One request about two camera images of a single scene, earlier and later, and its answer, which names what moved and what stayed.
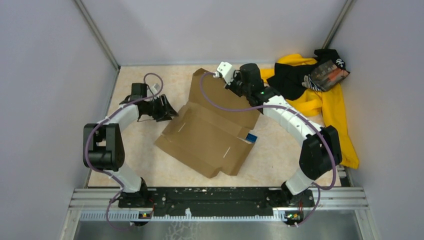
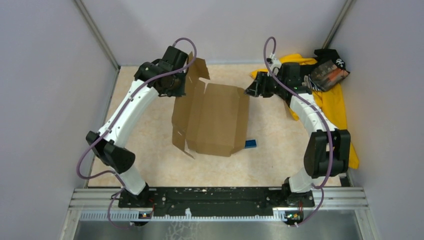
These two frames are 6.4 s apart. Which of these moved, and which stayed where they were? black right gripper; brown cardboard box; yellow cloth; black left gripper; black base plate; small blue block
Moved: black right gripper; small blue block; black left gripper; brown cardboard box
Stayed: yellow cloth; black base plate
